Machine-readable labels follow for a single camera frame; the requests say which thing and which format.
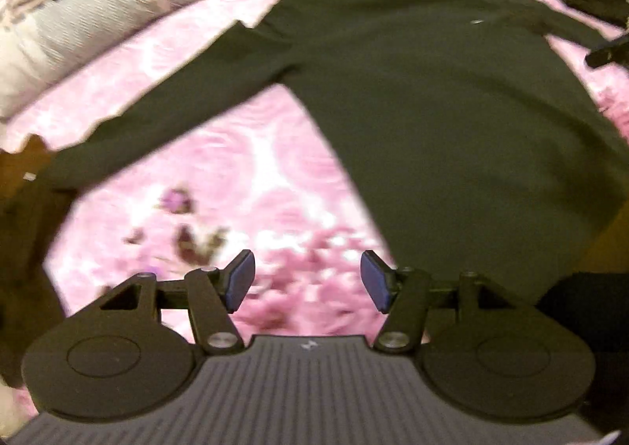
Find pink floral blanket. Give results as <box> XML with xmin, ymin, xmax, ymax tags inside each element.
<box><xmin>0</xmin><ymin>0</ymin><xmax>629</xmax><ymax>342</ymax></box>

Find dark green long-sleeve shirt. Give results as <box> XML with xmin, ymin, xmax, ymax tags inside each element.
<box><xmin>29</xmin><ymin>0</ymin><xmax>629</xmax><ymax>308</ymax></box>

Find cream rolled quilt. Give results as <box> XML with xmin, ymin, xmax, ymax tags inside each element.
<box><xmin>0</xmin><ymin>0</ymin><xmax>296</xmax><ymax>119</ymax></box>

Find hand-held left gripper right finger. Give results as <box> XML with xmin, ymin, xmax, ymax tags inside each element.
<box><xmin>360</xmin><ymin>251</ymin><xmax>537</xmax><ymax>355</ymax></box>

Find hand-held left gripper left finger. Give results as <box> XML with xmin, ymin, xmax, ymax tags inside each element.
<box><xmin>99</xmin><ymin>250</ymin><xmax>256</xmax><ymax>356</ymax></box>

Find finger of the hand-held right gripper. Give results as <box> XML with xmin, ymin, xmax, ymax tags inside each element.
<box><xmin>584</xmin><ymin>38</ymin><xmax>629</xmax><ymax>69</ymax></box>

